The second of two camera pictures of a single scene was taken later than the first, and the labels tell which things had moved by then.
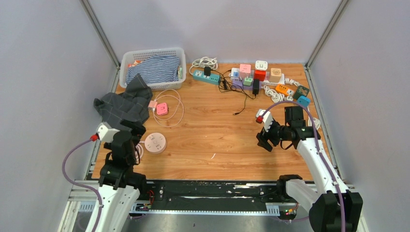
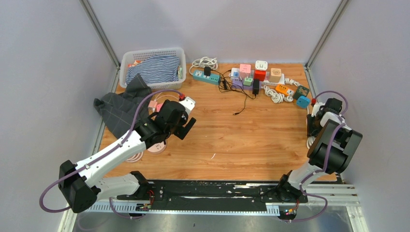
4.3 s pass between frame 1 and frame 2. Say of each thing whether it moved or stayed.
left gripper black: moved
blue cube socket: stayed
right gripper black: moved
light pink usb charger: stayed
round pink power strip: stayed
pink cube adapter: stayed
